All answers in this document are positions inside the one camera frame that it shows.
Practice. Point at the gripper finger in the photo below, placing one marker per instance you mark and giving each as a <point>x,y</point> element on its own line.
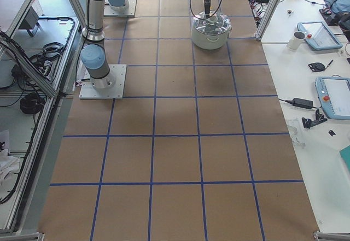
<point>207,6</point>
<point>209,12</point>

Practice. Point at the glass pot lid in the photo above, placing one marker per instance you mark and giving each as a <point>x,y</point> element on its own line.
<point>217,24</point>

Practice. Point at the pale green cooking pot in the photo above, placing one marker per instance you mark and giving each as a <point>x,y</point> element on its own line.
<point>208,42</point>

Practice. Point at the white cup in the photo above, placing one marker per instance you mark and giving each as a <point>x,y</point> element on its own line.
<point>296,40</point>

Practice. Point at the upper teach pendant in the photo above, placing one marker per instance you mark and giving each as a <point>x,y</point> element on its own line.
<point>319,36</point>

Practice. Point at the teach pendant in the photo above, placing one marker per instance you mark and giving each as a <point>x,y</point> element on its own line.
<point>333,93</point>
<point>319,36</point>

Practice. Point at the black power brick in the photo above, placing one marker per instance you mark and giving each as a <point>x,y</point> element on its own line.
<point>302,103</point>

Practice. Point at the clear acrylic stand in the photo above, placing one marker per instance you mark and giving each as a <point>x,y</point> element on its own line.
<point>295,133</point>

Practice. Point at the lower teach pendant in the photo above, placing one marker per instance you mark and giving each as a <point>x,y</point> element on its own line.
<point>333,93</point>

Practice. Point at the small black clip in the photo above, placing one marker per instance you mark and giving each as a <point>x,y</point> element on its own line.
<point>332,133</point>

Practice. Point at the grey metal box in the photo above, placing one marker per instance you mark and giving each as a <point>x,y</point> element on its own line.
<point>30,22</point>

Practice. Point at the teal notebook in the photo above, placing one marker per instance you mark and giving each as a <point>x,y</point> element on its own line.
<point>345,154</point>

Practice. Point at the aluminium corner post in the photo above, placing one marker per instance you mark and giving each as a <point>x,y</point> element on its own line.
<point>272,5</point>

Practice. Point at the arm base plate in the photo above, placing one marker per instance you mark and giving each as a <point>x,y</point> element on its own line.
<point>112,86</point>
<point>120,8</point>

